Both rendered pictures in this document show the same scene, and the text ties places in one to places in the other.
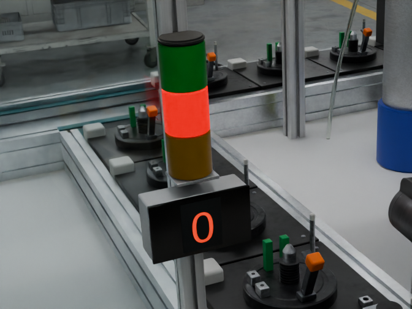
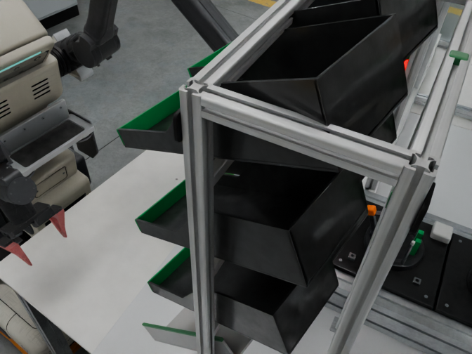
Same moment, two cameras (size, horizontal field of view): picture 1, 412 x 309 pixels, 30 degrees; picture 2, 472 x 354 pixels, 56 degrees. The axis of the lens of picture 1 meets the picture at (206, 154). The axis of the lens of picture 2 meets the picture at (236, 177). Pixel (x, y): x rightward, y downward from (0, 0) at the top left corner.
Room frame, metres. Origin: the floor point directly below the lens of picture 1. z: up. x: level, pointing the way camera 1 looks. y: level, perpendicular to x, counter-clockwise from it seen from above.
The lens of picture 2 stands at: (1.20, -0.86, 1.85)
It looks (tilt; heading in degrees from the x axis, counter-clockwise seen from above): 45 degrees down; 136
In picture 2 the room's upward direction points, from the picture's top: 3 degrees clockwise
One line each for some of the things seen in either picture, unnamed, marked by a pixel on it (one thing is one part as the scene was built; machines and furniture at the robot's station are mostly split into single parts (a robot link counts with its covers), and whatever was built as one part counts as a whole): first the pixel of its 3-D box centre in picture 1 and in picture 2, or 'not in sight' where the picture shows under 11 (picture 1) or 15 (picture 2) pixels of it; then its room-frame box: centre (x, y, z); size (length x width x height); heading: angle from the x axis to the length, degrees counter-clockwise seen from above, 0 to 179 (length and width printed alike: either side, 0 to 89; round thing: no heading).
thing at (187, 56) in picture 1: (183, 64); not in sight; (0.79, 0.02, 1.38); 0.05 x 0.05 x 0.05
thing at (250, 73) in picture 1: (280, 55); not in sight; (2.18, -0.23, 1.01); 0.24 x 0.24 x 0.13; 20
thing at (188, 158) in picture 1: (189, 151); not in sight; (0.79, 0.02, 1.28); 0.05 x 0.05 x 0.05
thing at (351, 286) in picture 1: (289, 267); (397, 236); (0.99, -0.11, 1.01); 0.24 x 0.24 x 0.13; 20
